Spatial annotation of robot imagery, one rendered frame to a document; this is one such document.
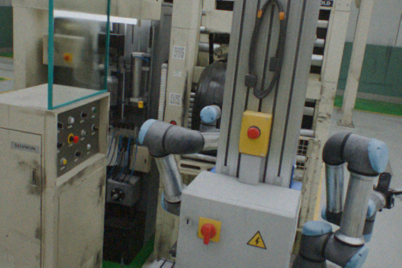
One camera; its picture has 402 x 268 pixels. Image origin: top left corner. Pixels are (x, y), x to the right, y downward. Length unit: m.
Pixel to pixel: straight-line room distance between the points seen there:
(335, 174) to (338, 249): 0.29
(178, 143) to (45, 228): 0.88
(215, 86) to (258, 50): 1.08
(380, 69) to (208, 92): 9.59
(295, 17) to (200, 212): 0.65
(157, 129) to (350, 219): 0.82
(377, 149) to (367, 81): 10.15
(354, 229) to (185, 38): 1.45
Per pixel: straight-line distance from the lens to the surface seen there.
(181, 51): 2.57
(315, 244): 1.84
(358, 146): 1.65
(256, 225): 1.26
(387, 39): 11.79
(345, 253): 1.79
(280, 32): 1.30
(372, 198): 1.91
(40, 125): 2.04
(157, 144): 1.67
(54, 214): 2.16
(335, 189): 1.85
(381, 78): 11.78
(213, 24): 2.78
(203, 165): 2.57
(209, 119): 1.99
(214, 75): 2.45
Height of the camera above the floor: 1.75
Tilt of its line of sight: 14 degrees down
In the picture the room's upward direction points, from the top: 6 degrees clockwise
